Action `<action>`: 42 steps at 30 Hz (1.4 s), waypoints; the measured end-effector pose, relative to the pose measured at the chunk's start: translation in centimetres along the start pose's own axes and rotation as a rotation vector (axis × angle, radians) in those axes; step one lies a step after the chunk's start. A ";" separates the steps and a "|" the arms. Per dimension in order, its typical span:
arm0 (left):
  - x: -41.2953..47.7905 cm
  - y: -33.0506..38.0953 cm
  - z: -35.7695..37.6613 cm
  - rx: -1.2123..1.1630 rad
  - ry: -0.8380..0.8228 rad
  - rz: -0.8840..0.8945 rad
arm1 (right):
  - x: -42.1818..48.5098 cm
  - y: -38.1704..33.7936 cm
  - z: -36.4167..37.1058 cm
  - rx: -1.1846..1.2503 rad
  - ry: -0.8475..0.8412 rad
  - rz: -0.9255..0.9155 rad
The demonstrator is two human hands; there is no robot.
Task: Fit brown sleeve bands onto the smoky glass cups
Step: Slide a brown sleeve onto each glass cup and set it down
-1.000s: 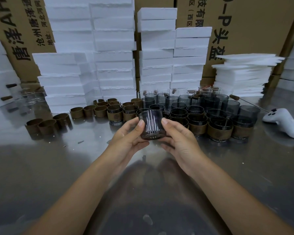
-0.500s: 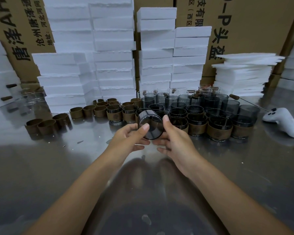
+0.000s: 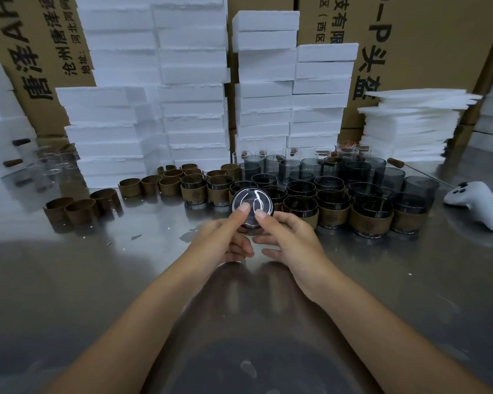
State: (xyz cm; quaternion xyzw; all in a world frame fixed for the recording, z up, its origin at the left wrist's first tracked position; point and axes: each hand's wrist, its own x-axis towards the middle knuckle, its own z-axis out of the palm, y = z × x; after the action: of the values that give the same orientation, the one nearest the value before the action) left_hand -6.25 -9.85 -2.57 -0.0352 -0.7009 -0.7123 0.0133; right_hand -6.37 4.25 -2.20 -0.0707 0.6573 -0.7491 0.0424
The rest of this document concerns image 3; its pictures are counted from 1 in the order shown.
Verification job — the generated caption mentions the person's right hand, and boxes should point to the person's right hand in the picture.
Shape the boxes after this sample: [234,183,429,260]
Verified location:
[253,210,340,304]

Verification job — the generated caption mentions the tall stack white foam blocks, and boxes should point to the tall stack white foam blocks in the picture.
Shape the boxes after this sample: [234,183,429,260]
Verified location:
[55,0,231,188]

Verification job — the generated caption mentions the group of brown sleeve rings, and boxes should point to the group of brown sleeve rings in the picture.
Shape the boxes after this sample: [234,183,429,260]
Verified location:
[44,163,241,225]

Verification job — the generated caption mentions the person's left forearm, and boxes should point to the person's left forearm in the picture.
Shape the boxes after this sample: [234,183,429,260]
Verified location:
[45,262,214,394]

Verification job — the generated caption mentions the cluster of transparent plastic cups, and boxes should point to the cluster of transparent plastic cups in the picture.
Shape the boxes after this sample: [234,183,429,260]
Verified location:
[232,143,440,210]

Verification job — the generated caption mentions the bunch of clear plastic cups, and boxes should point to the bunch of clear plastic cups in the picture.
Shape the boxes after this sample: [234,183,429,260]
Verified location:
[28,147,81,177]

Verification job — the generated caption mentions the large printed cardboard box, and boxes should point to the large printed cardboard box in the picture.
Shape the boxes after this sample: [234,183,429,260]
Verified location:
[296,0,493,130]

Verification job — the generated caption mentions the white game controller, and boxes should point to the white game controller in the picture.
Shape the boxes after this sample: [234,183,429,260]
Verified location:
[443,181,493,234]

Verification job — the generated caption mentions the brown-handled metal rod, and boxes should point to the brown-handled metal rod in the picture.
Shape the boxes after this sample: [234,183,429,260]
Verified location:
[387,158,455,188]

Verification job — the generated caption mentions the stack of thin foam sheets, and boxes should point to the stack of thin foam sheets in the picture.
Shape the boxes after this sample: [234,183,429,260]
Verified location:
[357,89,483,163]

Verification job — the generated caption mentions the person's left hand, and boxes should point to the person's left hand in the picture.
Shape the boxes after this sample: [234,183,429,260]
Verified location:
[187,202,255,280]

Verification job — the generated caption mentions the stepped stack white foam blocks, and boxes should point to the stepped stack white foam blocks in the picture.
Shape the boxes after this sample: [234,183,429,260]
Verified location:
[232,10,359,154]

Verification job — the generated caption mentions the person's right forearm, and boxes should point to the person's right forearm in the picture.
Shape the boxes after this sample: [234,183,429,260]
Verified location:
[312,274,493,394]

